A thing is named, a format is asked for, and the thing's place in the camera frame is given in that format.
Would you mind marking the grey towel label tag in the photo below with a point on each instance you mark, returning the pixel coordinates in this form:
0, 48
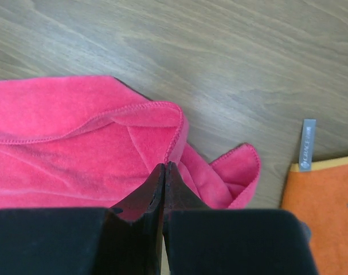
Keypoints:
307, 145

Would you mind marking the pink microfiber towel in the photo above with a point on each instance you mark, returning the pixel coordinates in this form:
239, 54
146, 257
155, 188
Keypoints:
89, 141

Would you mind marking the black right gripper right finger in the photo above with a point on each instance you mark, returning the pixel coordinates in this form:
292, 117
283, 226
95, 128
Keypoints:
201, 240

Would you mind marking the orange towel with blue spots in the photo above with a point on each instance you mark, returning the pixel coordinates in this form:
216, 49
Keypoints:
319, 198

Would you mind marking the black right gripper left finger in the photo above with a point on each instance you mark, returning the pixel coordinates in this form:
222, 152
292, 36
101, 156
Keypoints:
123, 239

